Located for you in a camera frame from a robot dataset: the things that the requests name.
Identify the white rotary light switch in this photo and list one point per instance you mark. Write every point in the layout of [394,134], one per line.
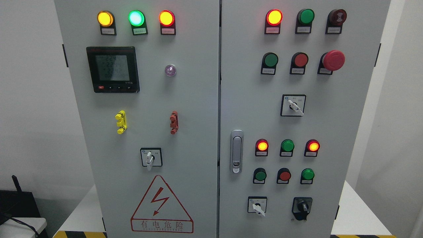
[151,157]

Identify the green lit indicator light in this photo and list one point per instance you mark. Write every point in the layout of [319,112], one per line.
[138,23]

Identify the yellow indicator light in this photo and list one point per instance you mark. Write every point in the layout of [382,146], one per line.
[107,23]

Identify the red terminal connector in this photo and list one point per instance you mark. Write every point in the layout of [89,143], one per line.
[174,122]

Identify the red lit indicator lower left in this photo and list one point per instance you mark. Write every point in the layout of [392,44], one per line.
[261,147]

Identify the red lit indicator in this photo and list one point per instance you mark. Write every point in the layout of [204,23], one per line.
[273,22]
[311,148]
[261,147]

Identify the small clear lamp bulb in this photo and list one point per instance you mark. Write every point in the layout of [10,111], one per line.
[170,70]

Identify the green push button lower left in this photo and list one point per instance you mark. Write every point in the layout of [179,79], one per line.
[259,176]

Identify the green push button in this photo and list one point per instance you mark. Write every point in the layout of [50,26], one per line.
[259,176]
[269,63]
[307,176]

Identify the grey left cabinet door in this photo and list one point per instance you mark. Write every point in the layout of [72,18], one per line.
[190,156]

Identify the grey cabinet door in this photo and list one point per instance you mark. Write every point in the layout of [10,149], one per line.
[190,156]
[251,102]

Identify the green indicator lower middle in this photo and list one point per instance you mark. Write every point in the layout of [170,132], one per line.
[286,148]

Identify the green push button upper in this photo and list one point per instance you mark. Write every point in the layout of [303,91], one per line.
[269,63]

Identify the yellow terminal connector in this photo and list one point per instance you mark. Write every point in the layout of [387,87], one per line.
[121,122]

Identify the red push button lower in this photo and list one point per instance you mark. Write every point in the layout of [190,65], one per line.
[283,176]

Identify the red push button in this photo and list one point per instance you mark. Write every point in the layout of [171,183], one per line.
[298,63]
[283,176]

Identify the grey right cabinet door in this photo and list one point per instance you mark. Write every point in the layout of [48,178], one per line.
[251,102]

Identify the red lit indicator lower right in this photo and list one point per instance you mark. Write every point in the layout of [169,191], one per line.
[311,148]

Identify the red push button upper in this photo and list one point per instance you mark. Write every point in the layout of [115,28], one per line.
[298,63]

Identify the red electric warning triangle sticker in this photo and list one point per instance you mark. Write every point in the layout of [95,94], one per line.
[161,211]

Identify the red indicator light left door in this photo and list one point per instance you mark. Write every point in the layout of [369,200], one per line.
[167,23]

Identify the black digital power meter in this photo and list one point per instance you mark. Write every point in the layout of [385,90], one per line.
[113,69]

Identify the green push button lower right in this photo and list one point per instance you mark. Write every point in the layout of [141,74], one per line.
[307,176]

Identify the red lit indicator top right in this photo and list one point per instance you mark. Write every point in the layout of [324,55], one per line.
[273,22]

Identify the red emergency stop button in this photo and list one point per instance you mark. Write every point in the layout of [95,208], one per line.
[331,61]

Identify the green indicator top right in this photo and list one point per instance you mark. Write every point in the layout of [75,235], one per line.
[304,21]

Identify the dark red buzzer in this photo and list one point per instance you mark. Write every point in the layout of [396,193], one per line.
[335,21]

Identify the black device with antenna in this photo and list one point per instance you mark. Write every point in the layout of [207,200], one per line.
[17,204]

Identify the white box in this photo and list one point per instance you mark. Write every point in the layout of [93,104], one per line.
[11,229]

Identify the silver door handle lock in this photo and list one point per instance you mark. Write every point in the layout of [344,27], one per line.
[237,138]

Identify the white rotary switch upper right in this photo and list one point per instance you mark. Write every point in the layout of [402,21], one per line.
[293,105]

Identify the white rotary switch lower right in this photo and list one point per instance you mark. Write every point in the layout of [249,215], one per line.
[257,205]

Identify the black rotary selector switch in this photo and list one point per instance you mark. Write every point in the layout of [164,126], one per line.
[301,207]

